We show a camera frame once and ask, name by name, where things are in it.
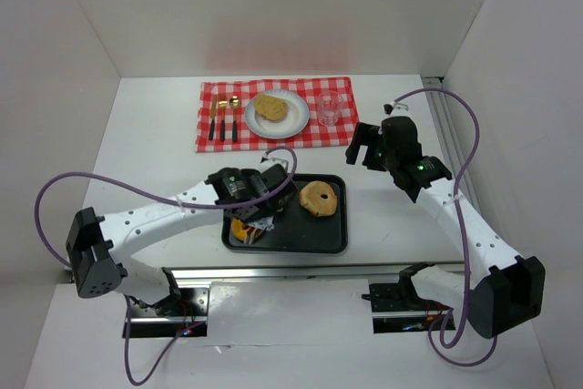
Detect black baking tray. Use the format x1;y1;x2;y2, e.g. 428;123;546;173
221;174;348;254

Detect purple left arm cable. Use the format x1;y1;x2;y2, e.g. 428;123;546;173
35;147;299;385

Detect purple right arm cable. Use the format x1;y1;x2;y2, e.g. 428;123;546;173
382;87;498;366

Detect pale bagel with hole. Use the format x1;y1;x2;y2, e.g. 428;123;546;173
299;180;338;217

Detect clear plastic cup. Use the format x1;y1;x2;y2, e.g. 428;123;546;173
316;90;344;127

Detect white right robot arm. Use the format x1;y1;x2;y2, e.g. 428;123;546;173
345;116;546;339

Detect red white checkered cloth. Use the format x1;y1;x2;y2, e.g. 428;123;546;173
195;77;359;152

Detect metal tongs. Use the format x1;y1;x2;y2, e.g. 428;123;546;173
243;216;274;246

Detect gold fork black handle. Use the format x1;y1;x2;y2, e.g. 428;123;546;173
218;95;229;142

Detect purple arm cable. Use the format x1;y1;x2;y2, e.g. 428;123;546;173
382;87;498;366
35;147;299;385

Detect metal base rail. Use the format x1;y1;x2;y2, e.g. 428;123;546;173
122;266;448;347

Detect gold knife black handle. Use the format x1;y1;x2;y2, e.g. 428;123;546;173
208;95;218;141

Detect white cover board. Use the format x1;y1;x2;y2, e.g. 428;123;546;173
206;280;373;347

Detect orange glazed donut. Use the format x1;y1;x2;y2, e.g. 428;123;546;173
230;219;263;246

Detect white paper plate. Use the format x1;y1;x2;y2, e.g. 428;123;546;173
243;89;310;139

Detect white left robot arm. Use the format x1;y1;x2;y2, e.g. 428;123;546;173
66;164;296;311

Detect speckled bread slice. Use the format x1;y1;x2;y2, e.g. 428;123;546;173
253;94;288;121

